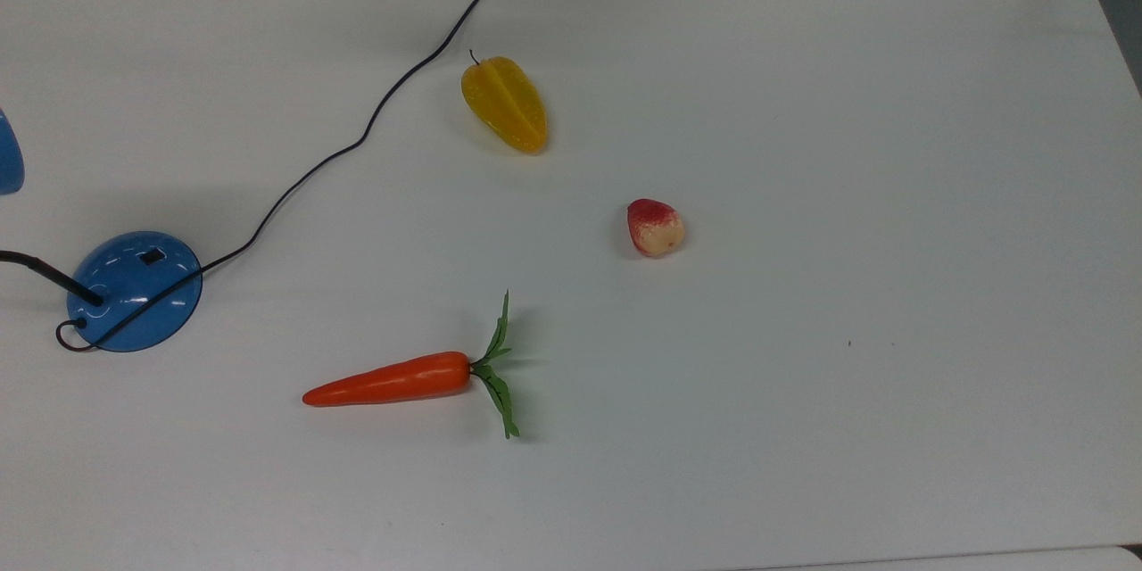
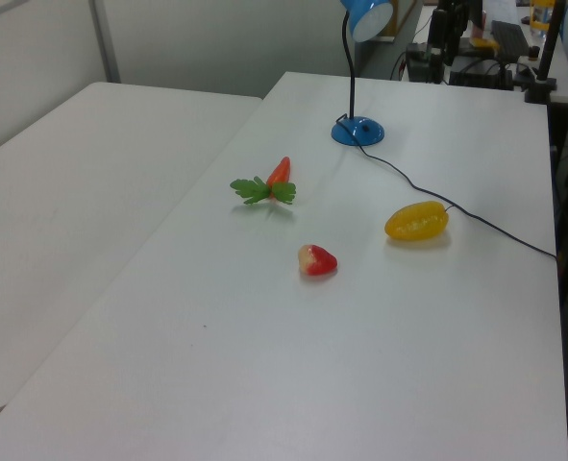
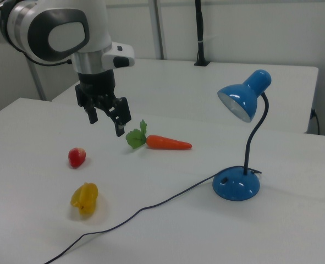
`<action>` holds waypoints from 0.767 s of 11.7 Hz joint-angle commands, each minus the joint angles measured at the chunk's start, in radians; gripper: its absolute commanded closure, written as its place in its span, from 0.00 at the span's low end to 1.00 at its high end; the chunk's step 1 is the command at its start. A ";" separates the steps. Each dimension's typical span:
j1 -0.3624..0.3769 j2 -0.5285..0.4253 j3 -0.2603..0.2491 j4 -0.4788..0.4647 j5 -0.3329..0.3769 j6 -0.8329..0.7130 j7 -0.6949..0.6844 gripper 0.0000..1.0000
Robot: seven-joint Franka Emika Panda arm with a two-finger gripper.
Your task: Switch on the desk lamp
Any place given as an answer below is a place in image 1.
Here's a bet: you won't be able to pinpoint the yellow toy starfruit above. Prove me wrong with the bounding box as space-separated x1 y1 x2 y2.
460 50 549 154

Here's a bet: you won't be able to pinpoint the red and cream toy fruit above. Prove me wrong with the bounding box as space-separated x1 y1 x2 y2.
626 198 686 259

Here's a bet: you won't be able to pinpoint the orange toy carrot green leaves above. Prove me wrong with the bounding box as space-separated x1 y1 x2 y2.
302 290 521 440

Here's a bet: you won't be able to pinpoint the blue desk lamp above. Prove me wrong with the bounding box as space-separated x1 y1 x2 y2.
0 107 203 353

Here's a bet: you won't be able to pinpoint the black lamp power cable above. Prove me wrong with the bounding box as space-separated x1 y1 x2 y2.
55 0 515 353

